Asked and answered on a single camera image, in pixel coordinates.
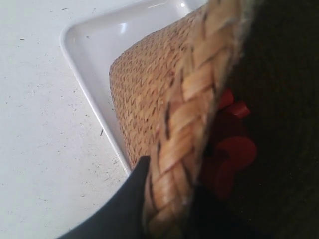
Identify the brown woven wicker basket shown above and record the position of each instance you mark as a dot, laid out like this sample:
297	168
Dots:
166	90

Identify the white rectangular plastic tray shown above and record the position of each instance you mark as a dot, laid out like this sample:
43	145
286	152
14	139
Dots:
91	45

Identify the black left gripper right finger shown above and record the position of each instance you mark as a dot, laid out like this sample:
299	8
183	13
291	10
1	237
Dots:
210	219

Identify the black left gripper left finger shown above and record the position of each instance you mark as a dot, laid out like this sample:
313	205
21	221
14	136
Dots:
121	216

